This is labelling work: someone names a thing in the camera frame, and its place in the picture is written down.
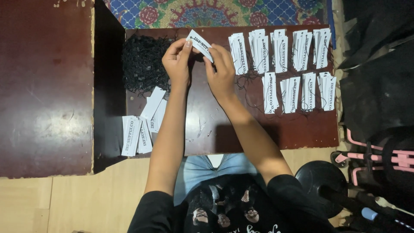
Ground single white printed paper tag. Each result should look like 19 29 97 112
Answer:
186 29 214 63

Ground person's black printed shirt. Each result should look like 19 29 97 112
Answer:
127 174 337 233

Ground black cloth heap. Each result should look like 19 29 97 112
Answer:
336 0 414 144

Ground person's left hand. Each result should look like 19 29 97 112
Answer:
162 38 194 88

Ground person's right hand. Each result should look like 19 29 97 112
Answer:
203 43 237 101

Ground person's blue jeans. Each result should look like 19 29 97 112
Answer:
173 153 260 207

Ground pink metal frame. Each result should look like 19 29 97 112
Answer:
331 128 414 187

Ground black round base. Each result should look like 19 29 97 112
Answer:
295 161 349 219

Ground dark red wooden cabinet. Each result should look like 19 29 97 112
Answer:
0 0 127 179

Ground bundle of strung white tags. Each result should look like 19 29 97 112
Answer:
280 76 301 114
292 29 314 72
248 28 270 74
312 28 332 70
228 32 250 76
261 72 279 114
318 72 337 111
301 72 317 112
270 28 289 74

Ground pile of unstrung white tags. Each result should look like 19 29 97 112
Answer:
122 86 168 157

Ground floral patterned rug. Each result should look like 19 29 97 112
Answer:
103 0 336 30

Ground heap of black strings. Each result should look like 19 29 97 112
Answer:
121 34 173 98

